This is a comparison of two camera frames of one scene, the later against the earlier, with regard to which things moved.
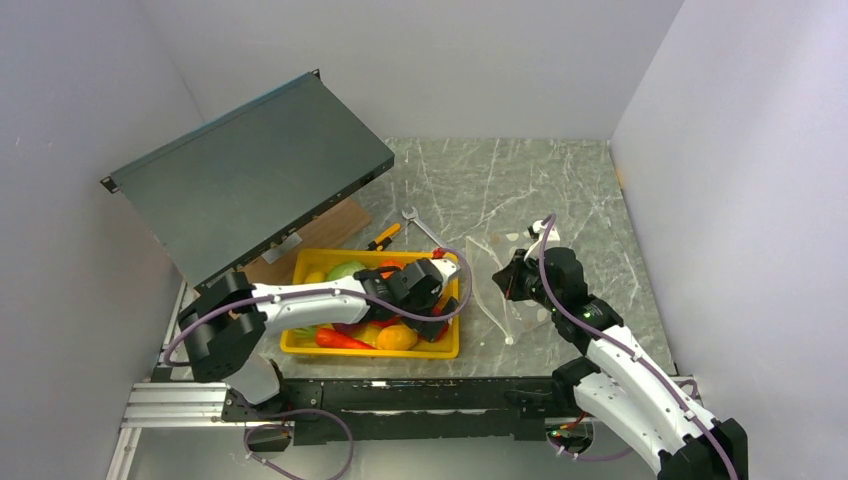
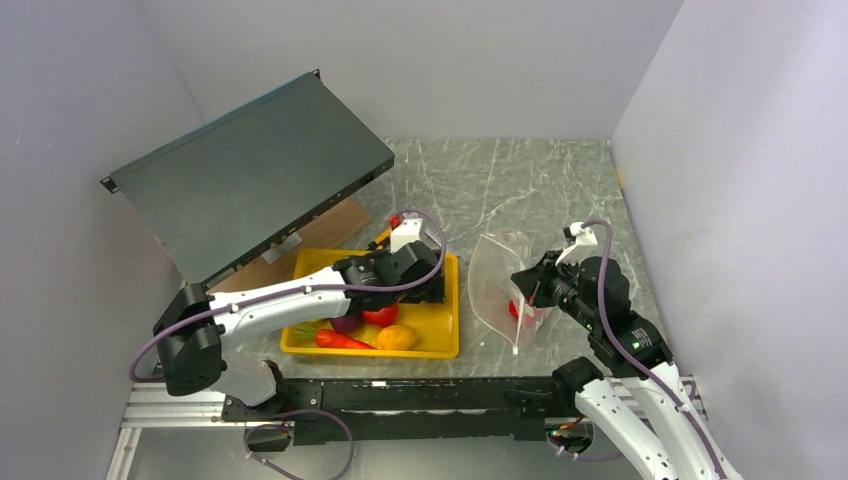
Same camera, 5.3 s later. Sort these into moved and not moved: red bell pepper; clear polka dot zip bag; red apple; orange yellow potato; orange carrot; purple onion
Moved: clear polka dot zip bag; red bell pepper
Not moved: orange carrot; purple onion; red apple; orange yellow potato
